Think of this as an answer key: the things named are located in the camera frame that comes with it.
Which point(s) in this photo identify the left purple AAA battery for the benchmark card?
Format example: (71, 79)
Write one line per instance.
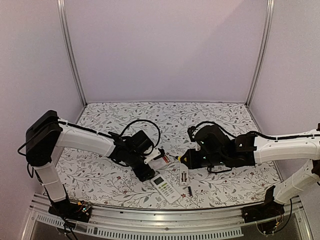
(190, 191)

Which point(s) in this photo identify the yellow pry tool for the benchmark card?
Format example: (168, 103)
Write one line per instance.
(176, 157)

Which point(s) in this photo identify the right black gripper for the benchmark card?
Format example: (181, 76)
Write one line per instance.
(191, 162)

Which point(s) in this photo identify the aluminium frame post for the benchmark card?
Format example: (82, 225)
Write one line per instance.
(62, 13)
(270, 6)

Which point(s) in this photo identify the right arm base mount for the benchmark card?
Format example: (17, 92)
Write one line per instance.
(268, 216)

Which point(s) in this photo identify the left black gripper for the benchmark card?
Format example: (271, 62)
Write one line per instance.
(145, 174)

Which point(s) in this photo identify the left aluminium frame post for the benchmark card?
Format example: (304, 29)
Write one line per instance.
(62, 13)

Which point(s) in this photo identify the white remote with display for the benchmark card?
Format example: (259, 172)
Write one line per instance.
(166, 190)

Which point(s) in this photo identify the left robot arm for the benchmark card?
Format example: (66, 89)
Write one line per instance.
(76, 162)

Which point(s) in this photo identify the slim white remote control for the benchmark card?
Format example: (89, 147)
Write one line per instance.
(183, 174)

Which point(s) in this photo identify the black-faced white remote control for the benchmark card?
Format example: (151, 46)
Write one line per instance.
(159, 164)

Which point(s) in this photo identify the right aluminium frame post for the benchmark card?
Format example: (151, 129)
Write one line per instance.
(270, 6)

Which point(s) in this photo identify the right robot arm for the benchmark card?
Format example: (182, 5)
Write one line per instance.
(215, 146)

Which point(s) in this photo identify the front aluminium rail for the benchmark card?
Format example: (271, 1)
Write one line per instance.
(115, 223)

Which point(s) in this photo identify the floral patterned table mat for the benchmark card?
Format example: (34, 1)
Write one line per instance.
(167, 124)

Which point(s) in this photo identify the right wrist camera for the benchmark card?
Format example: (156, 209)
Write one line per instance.
(191, 133)

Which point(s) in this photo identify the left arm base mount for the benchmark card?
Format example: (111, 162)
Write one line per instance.
(67, 210)

